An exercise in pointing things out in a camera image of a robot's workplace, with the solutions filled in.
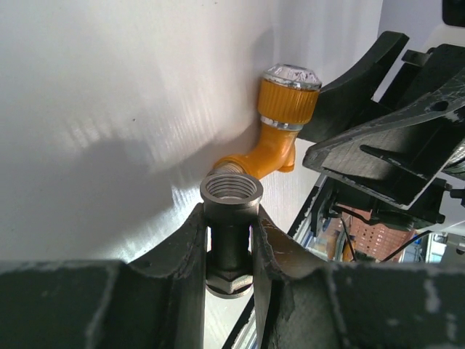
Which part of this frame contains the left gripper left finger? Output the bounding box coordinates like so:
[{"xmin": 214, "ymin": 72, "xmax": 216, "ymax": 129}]
[{"xmin": 1, "ymin": 204, "xmax": 206, "ymax": 348}]

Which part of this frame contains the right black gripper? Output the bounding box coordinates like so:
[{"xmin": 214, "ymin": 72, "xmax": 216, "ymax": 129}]
[{"xmin": 298, "ymin": 31, "xmax": 464, "ymax": 231}]

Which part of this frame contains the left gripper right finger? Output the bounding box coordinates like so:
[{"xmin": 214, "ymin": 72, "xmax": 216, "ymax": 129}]
[{"xmin": 252, "ymin": 209, "xmax": 464, "ymax": 348}]

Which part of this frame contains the orange plastic water faucet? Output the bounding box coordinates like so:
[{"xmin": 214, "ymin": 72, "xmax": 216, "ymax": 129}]
[{"xmin": 211, "ymin": 63, "xmax": 322, "ymax": 180}]

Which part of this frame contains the metal tee pipe fitting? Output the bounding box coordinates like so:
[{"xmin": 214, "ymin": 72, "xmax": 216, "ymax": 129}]
[{"xmin": 200, "ymin": 174, "xmax": 263, "ymax": 299}]

